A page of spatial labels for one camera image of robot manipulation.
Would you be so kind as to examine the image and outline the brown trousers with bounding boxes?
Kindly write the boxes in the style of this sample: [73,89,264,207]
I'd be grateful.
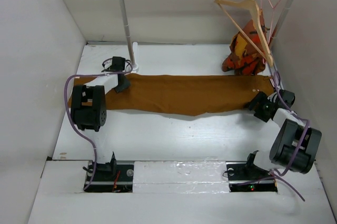
[67,73,274,117]

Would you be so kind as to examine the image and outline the wooden clothes hanger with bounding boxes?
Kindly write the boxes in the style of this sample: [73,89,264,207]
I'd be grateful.
[214,0,274,66]

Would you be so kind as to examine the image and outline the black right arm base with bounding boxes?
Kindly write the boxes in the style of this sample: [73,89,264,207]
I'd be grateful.
[222,151,277,192]

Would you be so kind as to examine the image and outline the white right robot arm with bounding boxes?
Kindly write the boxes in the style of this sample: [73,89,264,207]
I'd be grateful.
[243,89,322,179]

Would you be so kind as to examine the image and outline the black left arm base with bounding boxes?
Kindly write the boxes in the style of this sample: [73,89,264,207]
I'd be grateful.
[83,154,135,193]

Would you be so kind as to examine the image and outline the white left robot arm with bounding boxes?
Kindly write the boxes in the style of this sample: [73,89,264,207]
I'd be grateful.
[64,56,133,180]

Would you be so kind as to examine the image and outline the orange patterned garment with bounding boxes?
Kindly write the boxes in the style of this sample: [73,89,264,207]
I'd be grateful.
[222,10,270,75]

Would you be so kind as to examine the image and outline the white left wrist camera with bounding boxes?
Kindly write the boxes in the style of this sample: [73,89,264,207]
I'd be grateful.
[101,58,112,73]

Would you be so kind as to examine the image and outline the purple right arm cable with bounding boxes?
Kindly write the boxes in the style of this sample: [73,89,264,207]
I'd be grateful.
[236,70,311,202]

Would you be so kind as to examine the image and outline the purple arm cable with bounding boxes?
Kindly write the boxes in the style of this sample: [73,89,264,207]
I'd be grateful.
[64,59,133,190]
[236,70,311,202]

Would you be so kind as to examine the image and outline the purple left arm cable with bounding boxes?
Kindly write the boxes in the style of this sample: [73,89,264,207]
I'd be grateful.
[64,59,133,190]

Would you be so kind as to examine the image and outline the pink wire hanger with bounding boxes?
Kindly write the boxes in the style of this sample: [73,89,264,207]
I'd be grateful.
[260,0,282,47]

